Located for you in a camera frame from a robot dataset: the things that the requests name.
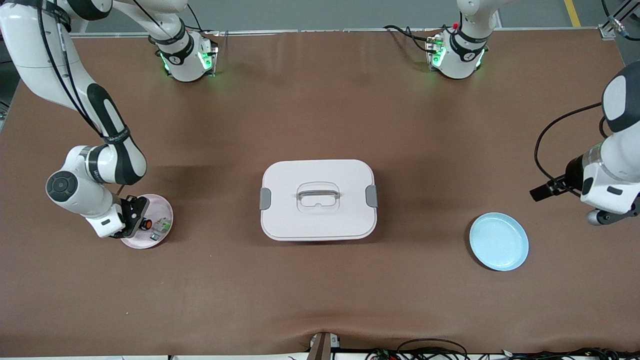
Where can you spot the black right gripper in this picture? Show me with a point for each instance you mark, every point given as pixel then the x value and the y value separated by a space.
pixel 131 208

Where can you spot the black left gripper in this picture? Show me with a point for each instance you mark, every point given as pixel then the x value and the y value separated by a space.
pixel 573 173

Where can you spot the orange push-button switch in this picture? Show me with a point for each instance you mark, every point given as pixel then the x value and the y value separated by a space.
pixel 146 224

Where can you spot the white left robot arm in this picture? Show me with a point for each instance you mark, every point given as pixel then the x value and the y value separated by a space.
pixel 457 55

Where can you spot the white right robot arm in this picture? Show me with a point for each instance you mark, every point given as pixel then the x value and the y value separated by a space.
pixel 60 65

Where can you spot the pink round plate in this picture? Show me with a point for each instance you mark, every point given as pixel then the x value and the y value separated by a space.
pixel 160 207

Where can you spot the light blue round plate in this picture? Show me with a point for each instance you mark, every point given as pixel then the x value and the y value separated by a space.
pixel 498 241

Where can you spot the grey box latch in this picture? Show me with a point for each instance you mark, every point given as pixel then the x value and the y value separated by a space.
pixel 371 196
pixel 265 199

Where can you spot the white lidded storage box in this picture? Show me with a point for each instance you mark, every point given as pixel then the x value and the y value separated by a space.
pixel 318 220

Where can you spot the table edge clamp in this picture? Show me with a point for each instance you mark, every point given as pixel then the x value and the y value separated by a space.
pixel 322 347

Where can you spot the green push-button switch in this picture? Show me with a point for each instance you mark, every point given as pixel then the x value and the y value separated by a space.
pixel 161 230

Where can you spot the aluminium frame profile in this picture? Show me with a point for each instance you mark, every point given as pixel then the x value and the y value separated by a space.
pixel 617 20

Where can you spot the metal table edge rail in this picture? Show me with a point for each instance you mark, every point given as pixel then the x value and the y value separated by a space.
pixel 300 31

